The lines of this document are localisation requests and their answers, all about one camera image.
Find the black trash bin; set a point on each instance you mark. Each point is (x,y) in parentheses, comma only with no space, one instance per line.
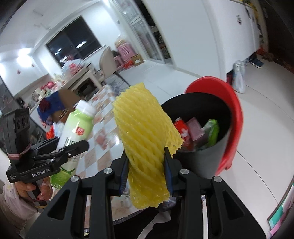
(175,108)

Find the dark window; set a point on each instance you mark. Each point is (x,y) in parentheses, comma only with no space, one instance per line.
(76,40)

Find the white side table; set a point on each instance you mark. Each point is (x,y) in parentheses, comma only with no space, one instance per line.
(81,77)

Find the beige dining chair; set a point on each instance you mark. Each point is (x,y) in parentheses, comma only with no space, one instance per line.
(108,67)

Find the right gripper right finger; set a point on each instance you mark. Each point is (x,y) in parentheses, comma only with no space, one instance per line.
(227,216)

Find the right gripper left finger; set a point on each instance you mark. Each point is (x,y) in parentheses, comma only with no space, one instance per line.
(64,217)

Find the white plastic shopping bag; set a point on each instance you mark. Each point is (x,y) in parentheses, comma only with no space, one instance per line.
(71,67)

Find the glass display cabinet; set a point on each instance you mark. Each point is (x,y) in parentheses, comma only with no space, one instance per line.
(18,129)

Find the pink Lazy Fun box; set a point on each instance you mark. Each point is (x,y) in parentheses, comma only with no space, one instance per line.
(195,130)

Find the pink plastic stool stack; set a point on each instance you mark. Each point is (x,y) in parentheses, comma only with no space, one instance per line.
(125,50)

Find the green white drink bottle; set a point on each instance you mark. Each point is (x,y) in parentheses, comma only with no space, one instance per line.
(77,127)

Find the yellow foam fruit net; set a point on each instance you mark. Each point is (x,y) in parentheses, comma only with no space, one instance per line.
(145,131)

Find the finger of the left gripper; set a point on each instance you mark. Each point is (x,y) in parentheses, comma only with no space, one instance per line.
(47,145)
(67,152)

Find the cardboard box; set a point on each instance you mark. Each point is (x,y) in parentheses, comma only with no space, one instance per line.
(69,100)

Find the blue cloth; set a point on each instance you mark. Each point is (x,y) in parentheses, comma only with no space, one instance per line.
(49,106)

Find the red plastic bucket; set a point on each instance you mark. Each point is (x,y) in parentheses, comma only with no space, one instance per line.
(210,98)

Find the white floor plastic bag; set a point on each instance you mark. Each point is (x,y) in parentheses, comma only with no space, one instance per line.
(238,81)

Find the red Trolli snack bag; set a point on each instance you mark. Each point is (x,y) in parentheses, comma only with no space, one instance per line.
(183,130)

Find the sliding glass door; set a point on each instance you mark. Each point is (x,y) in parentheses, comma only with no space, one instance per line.
(145,29)

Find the green plastic wrapper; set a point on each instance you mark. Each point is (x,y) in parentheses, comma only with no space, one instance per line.
(211,131)

